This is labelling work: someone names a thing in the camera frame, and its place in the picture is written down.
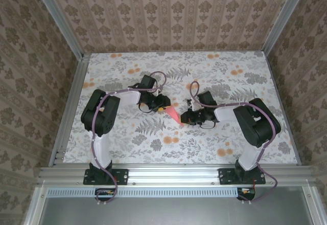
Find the pink paper sheet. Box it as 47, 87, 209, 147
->
165, 107, 184, 127

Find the black connector box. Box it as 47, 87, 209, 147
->
237, 187, 256, 201
95, 188, 117, 201

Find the grey metal panel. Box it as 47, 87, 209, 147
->
24, 185, 327, 225

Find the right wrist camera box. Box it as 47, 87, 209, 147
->
185, 91, 218, 111

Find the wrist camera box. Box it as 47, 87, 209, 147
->
185, 91, 218, 111
140, 74, 158, 92

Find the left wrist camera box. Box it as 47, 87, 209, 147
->
140, 74, 158, 92

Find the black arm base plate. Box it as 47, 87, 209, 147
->
219, 168, 266, 186
83, 168, 128, 186

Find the grey slotted cable duct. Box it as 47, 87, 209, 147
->
47, 187, 256, 197

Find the aluminium side rail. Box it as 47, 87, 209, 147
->
48, 53, 90, 167

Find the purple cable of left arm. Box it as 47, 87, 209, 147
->
90, 71, 168, 206

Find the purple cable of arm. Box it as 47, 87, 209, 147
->
190, 80, 282, 205
90, 71, 168, 206

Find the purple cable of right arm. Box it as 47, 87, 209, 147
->
190, 80, 282, 205

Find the aluminium frame post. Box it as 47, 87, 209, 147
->
32, 0, 86, 60
261, 0, 304, 54

